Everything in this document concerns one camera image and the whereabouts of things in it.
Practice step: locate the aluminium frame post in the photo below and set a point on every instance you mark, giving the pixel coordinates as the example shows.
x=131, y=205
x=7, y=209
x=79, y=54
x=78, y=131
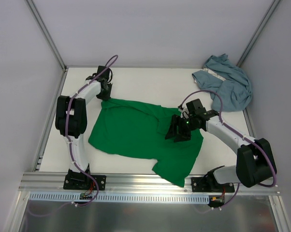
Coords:
x=257, y=33
x=45, y=32

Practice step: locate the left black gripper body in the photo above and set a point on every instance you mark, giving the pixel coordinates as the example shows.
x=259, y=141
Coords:
x=106, y=92

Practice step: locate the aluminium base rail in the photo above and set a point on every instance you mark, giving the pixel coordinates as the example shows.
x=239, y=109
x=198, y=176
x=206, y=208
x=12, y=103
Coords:
x=121, y=183

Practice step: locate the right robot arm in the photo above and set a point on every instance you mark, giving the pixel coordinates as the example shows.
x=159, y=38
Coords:
x=255, y=163

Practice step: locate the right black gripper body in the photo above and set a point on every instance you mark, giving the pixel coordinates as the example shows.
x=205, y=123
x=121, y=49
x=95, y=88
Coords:
x=181, y=128

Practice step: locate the white slotted cable duct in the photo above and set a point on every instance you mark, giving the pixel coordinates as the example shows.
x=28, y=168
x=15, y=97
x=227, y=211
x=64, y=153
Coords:
x=121, y=198

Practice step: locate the left aluminium frame post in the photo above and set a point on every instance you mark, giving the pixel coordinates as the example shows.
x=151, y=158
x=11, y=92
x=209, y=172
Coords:
x=45, y=32

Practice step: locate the right aluminium frame post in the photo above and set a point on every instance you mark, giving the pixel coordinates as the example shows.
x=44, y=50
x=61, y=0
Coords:
x=257, y=33

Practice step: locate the green t shirt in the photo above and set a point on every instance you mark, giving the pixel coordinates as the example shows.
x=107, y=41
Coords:
x=137, y=130

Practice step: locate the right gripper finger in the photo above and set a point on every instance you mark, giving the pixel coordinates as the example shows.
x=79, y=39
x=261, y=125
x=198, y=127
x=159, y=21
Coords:
x=182, y=135
x=173, y=128

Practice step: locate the blue grey t shirt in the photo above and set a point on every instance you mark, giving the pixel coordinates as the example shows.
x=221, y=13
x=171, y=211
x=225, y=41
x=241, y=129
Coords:
x=230, y=86

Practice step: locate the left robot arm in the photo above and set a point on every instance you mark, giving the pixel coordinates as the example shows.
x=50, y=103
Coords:
x=71, y=122

